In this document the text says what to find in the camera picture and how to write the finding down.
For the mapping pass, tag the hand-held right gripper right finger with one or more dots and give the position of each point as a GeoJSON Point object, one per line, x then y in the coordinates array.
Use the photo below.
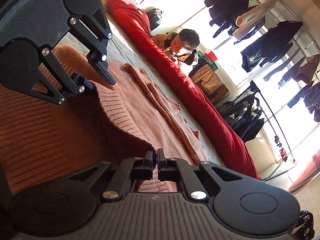
{"type": "Point", "coordinates": [166, 168]}

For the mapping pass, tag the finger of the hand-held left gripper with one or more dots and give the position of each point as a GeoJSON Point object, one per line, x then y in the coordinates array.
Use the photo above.
{"type": "Point", "coordinates": [96, 55]}
{"type": "Point", "coordinates": [75, 86]}

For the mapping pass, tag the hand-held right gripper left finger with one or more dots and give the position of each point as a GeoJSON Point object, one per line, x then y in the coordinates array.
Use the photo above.
{"type": "Point", "coordinates": [143, 167]}

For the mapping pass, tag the orange knitted sweater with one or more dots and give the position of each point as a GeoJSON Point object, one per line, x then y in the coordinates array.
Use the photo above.
{"type": "Point", "coordinates": [87, 130]}

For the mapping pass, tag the metal clothes rack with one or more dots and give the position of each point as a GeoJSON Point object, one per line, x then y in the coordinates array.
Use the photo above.
{"type": "Point", "coordinates": [273, 120]}

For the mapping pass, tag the row of dark hanging clothes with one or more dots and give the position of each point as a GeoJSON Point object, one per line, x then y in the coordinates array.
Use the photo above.
{"type": "Point", "coordinates": [270, 42]}

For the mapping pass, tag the blue plaid bed sheet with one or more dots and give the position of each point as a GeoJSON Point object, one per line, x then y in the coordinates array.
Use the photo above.
{"type": "Point", "coordinates": [130, 52]}

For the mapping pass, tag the black backpack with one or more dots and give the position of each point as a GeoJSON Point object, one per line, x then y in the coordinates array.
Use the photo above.
{"type": "Point", "coordinates": [153, 17]}

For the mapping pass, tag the red long bolster pillow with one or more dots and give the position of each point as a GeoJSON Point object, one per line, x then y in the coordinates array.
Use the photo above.
{"type": "Point", "coordinates": [187, 92]}

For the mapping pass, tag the yellow draped shirts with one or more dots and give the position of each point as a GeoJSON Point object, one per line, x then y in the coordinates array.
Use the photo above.
{"type": "Point", "coordinates": [207, 80]}

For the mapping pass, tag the green box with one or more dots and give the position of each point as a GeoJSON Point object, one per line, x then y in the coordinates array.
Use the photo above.
{"type": "Point", "coordinates": [207, 63]}

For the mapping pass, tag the red basin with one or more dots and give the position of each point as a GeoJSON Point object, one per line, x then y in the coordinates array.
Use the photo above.
{"type": "Point", "coordinates": [211, 55]}

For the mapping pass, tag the row of small hanging garments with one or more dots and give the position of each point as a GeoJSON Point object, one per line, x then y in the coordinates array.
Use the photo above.
{"type": "Point", "coordinates": [281, 150]}

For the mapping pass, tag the navy star print garment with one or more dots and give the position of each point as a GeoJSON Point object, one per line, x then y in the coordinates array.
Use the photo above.
{"type": "Point", "coordinates": [305, 226]}

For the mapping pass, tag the beige hanging leggings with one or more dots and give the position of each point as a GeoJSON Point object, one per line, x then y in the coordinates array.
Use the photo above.
{"type": "Point", "coordinates": [252, 17]}

